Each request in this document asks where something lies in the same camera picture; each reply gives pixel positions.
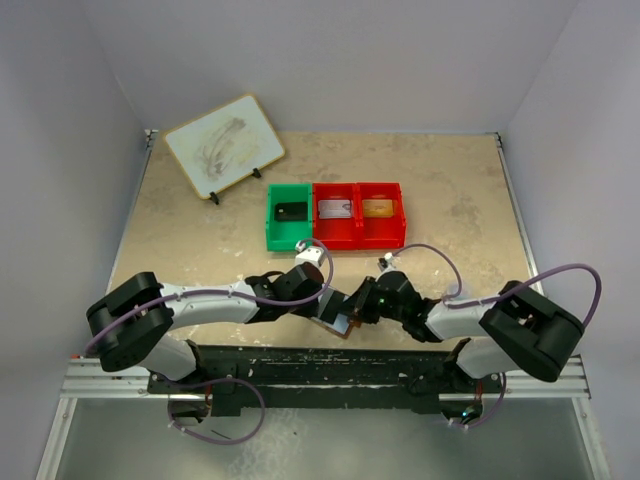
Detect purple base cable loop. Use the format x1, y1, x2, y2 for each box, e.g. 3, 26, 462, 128
166, 373, 269, 445

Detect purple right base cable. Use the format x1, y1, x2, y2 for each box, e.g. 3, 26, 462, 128
447, 372, 507, 431

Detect white magnetic stripe cards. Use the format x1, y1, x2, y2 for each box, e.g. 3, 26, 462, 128
318, 199, 353, 220

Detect small whiteboard on stand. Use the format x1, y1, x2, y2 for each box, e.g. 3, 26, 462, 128
163, 94, 285, 203

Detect green plastic bin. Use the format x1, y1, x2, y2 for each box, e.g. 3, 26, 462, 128
265, 183, 312, 252

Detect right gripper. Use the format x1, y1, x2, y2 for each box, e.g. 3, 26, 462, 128
336, 276, 406, 324

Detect gold VIP card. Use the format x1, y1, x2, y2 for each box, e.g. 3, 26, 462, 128
362, 198, 396, 219

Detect red plastic bin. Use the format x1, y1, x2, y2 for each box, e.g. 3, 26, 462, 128
312, 183, 361, 251
357, 182, 407, 250

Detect black VIP card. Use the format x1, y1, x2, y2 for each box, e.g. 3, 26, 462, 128
274, 201, 308, 222

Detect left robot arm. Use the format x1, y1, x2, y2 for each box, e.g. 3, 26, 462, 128
85, 262, 326, 392

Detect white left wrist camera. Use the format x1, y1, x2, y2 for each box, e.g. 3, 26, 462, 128
294, 241, 327, 268

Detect brown leather card holder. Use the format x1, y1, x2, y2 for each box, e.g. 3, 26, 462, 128
311, 313, 361, 339

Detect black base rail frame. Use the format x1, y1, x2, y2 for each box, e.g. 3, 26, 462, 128
69, 342, 506, 416

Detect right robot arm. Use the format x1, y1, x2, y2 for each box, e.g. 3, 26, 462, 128
339, 270, 585, 391

